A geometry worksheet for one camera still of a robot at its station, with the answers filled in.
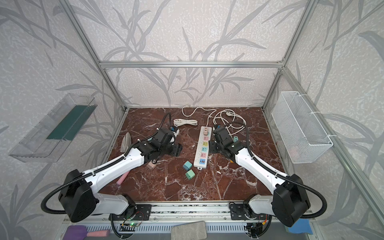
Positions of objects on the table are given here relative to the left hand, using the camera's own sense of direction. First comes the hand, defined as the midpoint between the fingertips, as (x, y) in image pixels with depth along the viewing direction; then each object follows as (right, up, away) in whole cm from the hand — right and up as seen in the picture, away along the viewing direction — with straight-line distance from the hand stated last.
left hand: (180, 142), depth 83 cm
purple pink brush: (-44, -39, -15) cm, 61 cm away
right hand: (+19, +1, +2) cm, 19 cm away
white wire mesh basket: (+54, +8, -20) cm, 58 cm away
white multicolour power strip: (+12, -10, +8) cm, 18 cm away
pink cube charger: (+15, +5, +16) cm, 22 cm away
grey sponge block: (+8, -38, -16) cm, 42 cm away
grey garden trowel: (-38, -3, +16) cm, 42 cm away
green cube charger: (+5, -19, +2) cm, 20 cm away
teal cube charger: (+3, -15, +5) cm, 16 cm away
